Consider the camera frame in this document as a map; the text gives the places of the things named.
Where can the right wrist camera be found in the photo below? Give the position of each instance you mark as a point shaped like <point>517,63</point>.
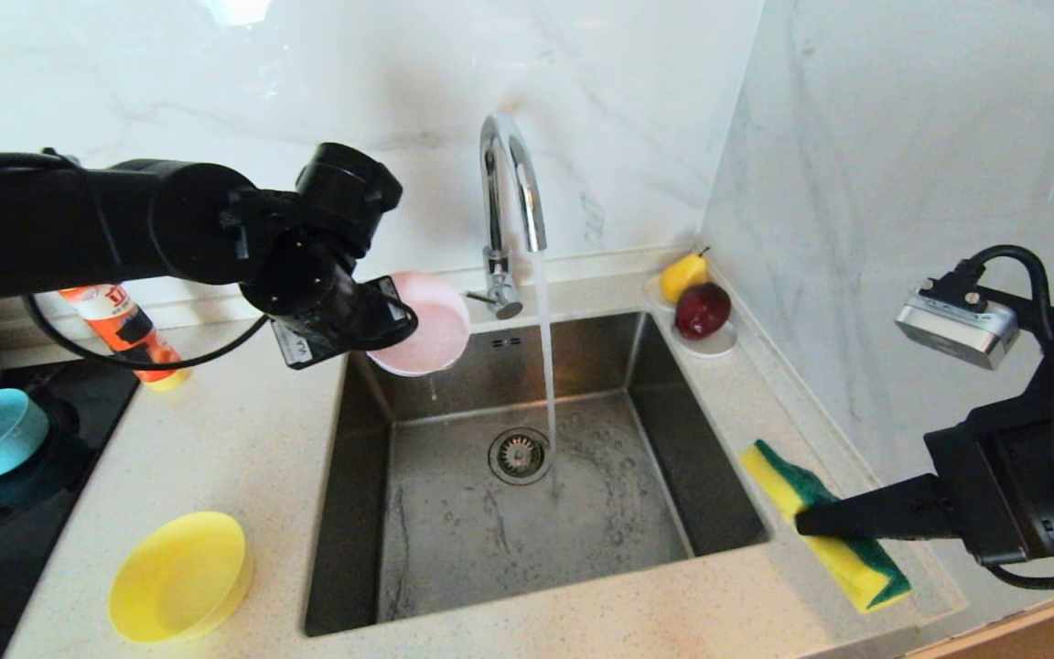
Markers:
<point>957,320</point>

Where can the black induction cooktop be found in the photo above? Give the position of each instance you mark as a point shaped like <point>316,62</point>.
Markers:
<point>15,567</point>

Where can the stainless steel sink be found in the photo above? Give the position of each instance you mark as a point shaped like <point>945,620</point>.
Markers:
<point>454,549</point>

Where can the yellow pear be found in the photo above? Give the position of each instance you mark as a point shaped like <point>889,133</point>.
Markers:
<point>682,277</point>

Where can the pink plastic bowl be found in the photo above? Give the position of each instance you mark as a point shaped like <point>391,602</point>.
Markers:
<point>435,325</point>

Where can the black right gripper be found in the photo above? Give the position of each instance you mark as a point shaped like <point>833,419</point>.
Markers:
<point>980,499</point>

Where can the orange dish soap bottle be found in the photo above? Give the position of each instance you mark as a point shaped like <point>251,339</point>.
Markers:
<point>124,325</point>

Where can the yellow plastic bowl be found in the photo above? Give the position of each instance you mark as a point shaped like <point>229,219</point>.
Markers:
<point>181,578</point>

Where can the red apple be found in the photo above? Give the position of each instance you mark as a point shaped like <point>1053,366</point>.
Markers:
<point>703,311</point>

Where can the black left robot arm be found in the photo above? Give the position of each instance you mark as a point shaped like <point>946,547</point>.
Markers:
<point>124,220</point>

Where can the chrome gooseneck faucet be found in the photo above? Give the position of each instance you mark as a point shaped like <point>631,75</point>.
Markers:
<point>493,210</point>

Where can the blue plastic bowl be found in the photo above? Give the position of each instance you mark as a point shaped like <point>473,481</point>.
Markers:
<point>1,439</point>

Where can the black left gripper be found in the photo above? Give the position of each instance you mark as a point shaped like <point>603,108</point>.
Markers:
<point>335,316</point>

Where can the green and yellow sponge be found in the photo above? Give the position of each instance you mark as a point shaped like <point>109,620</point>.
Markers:
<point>865,567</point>

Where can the metal sink drain strainer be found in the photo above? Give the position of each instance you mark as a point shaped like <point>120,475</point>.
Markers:
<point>518,456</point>

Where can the small white dish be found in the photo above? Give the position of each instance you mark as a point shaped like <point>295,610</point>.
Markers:
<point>716,346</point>

